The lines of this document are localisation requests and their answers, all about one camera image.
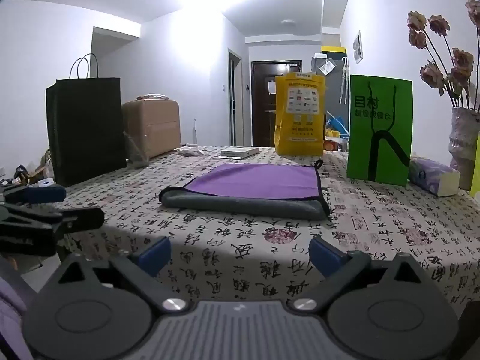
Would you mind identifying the yellow paper bag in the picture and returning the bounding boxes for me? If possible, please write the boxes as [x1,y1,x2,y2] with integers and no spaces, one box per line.
[275,72,326,156]

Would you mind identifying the white flat box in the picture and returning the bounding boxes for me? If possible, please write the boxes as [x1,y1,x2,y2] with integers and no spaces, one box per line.
[220,146,260,159]

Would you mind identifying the clear plastic bag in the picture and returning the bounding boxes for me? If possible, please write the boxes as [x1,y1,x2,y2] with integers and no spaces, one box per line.
[124,131,151,168]

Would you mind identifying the grey refrigerator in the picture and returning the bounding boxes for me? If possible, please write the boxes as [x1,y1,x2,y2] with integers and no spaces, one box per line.
[311,55,351,136]

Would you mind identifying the calligraphy printed tablecloth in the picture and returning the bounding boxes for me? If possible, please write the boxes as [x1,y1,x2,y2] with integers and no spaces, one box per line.
[56,144,480,321]

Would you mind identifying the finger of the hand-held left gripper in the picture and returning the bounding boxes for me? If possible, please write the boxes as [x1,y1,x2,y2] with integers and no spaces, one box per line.
[0,185,67,206]
[0,204,106,234]

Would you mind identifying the black paper bag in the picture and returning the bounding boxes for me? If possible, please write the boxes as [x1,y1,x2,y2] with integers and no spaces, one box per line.
[46,53,127,188]

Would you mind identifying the green paper bag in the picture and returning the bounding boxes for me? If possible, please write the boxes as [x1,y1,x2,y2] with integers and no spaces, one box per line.
[346,74,413,187]

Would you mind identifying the framed wall picture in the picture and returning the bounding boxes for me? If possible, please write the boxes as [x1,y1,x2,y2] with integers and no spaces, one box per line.
[353,30,365,64]

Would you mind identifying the purple cloth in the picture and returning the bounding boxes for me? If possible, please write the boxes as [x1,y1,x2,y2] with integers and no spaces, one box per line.
[0,258,38,360]

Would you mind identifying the wrapped flower vase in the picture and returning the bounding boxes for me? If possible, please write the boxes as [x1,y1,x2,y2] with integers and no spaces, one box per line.
[449,107,480,192]

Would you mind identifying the dried roses bunch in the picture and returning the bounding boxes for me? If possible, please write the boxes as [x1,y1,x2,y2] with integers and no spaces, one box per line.
[407,0,480,112]

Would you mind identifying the dark brown entrance door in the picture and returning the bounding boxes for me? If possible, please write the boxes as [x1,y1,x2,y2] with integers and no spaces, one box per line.
[250,60,303,148]

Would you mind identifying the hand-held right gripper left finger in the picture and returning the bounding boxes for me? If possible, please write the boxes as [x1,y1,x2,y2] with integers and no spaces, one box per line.
[56,237,188,313]

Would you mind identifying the brown suitcase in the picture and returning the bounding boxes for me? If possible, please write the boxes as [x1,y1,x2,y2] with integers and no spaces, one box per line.
[122,97,181,160]

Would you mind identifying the purple and grey towel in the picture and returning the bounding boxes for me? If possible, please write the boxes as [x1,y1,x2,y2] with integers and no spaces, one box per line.
[159,160,331,221]

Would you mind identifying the white crumpled paper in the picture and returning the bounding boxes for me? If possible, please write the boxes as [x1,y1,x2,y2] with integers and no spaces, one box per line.
[175,143,205,157]

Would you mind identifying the floor clutter pile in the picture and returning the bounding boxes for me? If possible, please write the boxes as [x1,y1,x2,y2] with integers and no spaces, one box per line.
[0,149,56,189]

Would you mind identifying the purple tissue pack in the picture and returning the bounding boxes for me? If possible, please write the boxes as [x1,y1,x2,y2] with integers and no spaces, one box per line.
[408,157,461,197]

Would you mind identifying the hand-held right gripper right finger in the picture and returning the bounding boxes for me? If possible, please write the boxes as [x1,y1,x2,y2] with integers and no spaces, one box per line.
[293,237,424,312]

